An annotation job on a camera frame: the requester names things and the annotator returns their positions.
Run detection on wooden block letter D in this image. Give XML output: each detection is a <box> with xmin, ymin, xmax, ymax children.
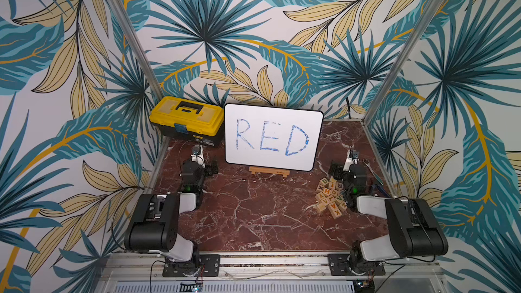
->
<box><xmin>319</xmin><ymin>178</ymin><xmax>330</xmax><ymax>187</ymax></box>

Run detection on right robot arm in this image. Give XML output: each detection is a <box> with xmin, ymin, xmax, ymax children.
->
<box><xmin>328</xmin><ymin>159</ymin><xmax>449</xmax><ymax>276</ymax></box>

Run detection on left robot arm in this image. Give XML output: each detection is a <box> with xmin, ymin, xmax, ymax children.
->
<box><xmin>123</xmin><ymin>159</ymin><xmax>218</xmax><ymax>277</ymax></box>

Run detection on wooden block letter A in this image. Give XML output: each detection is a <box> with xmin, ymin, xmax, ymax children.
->
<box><xmin>327</xmin><ymin>202</ymin><xmax>338</xmax><ymax>211</ymax></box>

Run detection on wooden block letter K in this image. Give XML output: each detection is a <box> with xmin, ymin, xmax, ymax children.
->
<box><xmin>329</xmin><ymin>208</ymin><xmax>342</xmax><ymax>219</ymax></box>

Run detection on whiteboard with RED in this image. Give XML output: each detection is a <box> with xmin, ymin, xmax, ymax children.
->
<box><xmin>224</xmin><ymin>104</ymin><xmax>324</xmax><ymax>172</ymax></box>

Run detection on yellow black toolbox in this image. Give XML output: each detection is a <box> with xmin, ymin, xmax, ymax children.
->
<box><xmin>149</xmin><ymin>96</ymin><xmax>224</xmax><ymax>147</ymax></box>

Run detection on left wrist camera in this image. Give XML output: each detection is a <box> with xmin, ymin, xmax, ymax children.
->
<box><xmin>191</xmin><ymin>145</ymin><xmax>206</xmax><ymax>167</ymax></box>

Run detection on blue handled pliers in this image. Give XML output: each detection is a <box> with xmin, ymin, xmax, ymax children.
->
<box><xmin>373</xmin><ymin>183</ymin><xmax>392</xmax><ymax>198</ymax></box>

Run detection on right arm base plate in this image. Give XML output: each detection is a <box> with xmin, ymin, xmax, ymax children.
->
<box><xmin>327</xmin><ymin>254</ymin><xmax>385</xmax><ymax>276</ymax></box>

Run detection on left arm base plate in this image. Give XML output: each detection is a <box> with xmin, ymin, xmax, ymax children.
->
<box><xmin>162</xmin><ymin>254</ymin><xmax>221</xmax><ymax>278</ymax></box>

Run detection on aluminium front rail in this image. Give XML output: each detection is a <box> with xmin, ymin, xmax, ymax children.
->
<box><xmin>95</xmin><ymin>251</ymin><xmax>449</xmax><ymax>292</ymax></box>

